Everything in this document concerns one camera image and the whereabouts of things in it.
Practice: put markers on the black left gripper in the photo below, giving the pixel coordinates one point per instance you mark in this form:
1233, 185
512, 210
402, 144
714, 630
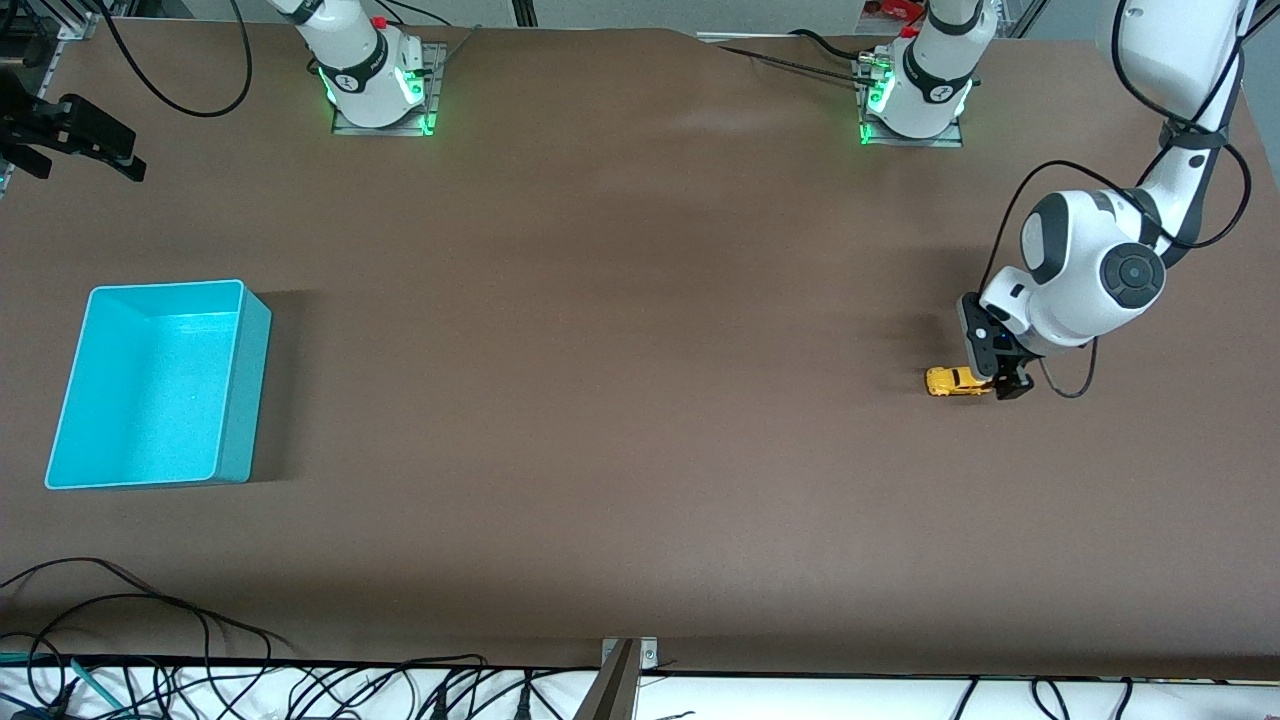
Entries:
1014, 378

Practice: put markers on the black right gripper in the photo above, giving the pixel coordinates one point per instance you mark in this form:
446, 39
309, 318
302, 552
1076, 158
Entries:
62, 127

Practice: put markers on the yellow beetle toy car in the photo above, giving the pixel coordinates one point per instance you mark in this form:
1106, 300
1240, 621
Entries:
955, 381

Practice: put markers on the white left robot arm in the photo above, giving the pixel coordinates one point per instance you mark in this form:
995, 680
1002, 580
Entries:
1080, 280

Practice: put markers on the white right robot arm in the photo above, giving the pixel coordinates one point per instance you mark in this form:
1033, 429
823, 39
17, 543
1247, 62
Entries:
362, 70

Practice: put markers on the turquoise plastic bin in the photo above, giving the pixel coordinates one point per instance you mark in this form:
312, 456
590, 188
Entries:
150, 395

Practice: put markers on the aluminium frame profile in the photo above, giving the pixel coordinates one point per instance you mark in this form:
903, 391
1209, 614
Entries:
85, 18

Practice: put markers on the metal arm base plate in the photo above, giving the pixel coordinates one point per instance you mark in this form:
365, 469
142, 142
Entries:
432, 90
950, 140

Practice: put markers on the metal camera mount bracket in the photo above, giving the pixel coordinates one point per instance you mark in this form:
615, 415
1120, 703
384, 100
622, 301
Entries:
620, 680

